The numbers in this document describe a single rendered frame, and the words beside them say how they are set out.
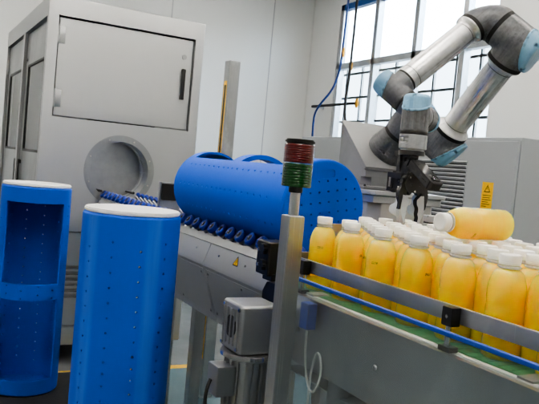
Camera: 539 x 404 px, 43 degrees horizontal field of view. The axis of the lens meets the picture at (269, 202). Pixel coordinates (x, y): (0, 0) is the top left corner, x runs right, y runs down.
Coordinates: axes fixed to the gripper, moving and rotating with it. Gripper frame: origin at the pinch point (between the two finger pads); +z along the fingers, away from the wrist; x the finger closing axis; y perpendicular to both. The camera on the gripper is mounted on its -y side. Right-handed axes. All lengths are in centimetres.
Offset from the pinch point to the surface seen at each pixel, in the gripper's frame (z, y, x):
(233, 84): -51, 164, -19
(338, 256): 7.4, -12.4, 30.8
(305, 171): -12, -24, 49
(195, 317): 54, 121, 9
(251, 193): -3, 42, 27
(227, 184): -5, 61, 27
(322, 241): 5.1, -2.8, 29.3
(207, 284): 32, 75, 25
